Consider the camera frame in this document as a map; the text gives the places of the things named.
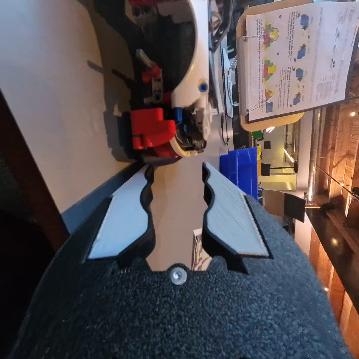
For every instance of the blue plastic bin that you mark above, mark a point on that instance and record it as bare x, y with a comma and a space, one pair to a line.
241, 171

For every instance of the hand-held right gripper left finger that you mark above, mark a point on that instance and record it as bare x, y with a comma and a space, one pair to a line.
123, 224

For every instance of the holographic sticker sheet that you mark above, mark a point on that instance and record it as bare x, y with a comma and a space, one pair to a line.
200, 252

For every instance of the silver monitor stand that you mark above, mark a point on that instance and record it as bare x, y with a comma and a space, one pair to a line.
228, 84

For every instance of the white brick race car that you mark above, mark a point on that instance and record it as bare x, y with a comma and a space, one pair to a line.
151, 129

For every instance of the instruction sheet on wooden board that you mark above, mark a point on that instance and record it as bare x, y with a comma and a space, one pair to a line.
294, 56

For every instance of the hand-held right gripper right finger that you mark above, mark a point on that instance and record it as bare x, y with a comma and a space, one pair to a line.
235, 224

